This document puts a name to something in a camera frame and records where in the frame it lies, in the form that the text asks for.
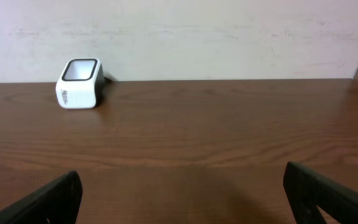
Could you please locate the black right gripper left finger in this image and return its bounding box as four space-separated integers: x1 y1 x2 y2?
0 171 83 224

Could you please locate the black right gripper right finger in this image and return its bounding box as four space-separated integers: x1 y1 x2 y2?
283 162 358 223

